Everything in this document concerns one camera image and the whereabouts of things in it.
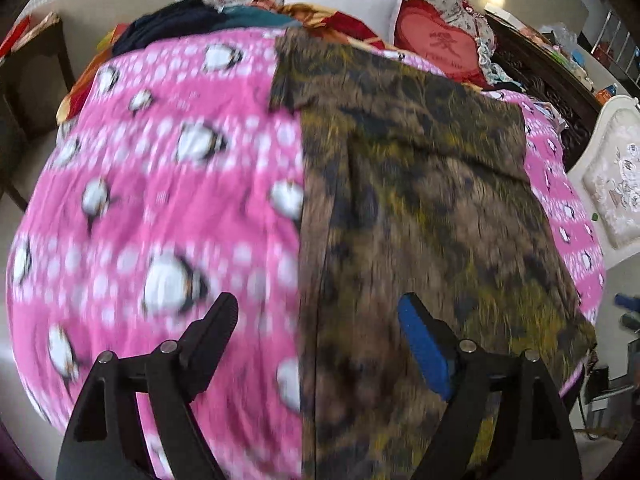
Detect brown floral patterned garment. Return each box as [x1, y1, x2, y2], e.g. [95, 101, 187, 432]
[270, 30, 596, 479]

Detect pink penguin fleece blanket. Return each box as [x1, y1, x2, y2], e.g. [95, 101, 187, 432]
[6, 27, 603, 479]

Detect white upholstered floral chair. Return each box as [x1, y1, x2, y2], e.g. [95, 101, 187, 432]
[568, 96, 640, 270]

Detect dark wooden side table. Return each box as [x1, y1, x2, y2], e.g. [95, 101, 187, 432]
[1, 13, 75, 210]

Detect dark carved wooden headboard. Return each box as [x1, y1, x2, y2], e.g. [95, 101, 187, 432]
[486, 14, 602, 172]

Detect red heart-shaped pillow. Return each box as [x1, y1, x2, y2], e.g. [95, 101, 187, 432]
[394, 0, 488, 88]

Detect dark navy garment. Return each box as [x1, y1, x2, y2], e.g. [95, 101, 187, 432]
[112, 0, 228, 56]

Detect teal garment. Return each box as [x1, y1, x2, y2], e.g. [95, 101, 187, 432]
[219, 6, 302, 28]

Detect red orange patterned blanket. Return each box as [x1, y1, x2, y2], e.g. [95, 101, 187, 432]
[56, 0, 390, 125]

